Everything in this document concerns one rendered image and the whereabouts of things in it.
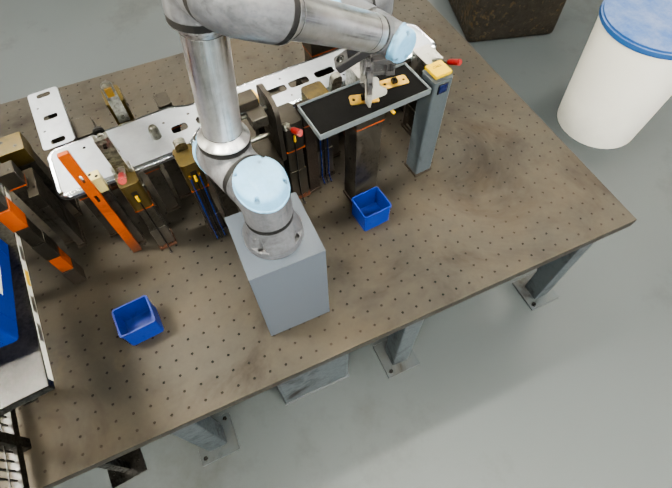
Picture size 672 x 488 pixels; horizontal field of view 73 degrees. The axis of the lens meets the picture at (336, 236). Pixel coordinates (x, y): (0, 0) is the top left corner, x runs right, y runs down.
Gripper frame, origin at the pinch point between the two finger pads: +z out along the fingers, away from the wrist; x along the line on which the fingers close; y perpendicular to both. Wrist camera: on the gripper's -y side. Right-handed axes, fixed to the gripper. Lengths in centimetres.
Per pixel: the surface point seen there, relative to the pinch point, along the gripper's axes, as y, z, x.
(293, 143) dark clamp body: -21.7, 18.0, 1.6
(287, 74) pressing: -20.4, 17.8, 34.0
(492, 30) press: 126, 109, 167
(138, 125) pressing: -71, 18, 17
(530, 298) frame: 82, 116, -25
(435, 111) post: 25.2, 16.0, 5.9
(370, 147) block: 2.3, 19.4, -2.8
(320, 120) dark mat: -13.5, 1.7, -6.3
